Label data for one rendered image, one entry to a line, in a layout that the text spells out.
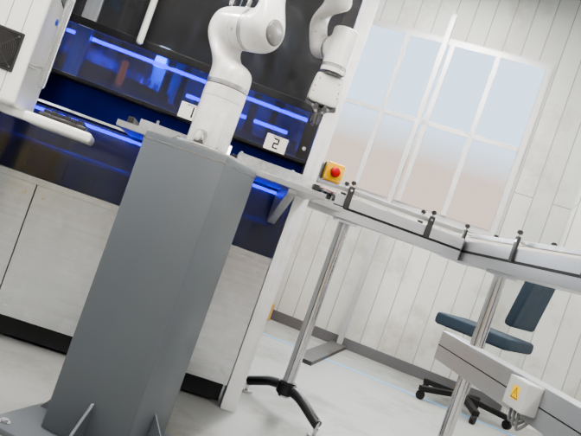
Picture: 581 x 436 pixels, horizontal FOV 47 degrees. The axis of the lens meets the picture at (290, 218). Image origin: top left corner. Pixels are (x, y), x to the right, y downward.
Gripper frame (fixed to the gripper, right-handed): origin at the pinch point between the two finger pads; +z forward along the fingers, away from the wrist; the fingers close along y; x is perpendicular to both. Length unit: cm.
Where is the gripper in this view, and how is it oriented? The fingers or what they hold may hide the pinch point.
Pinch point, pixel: (316, 119)
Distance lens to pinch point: 225.6
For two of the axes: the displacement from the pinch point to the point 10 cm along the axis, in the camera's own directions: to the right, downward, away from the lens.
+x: 1.3, 0.4, -9.9
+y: -9.3, -3.3, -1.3
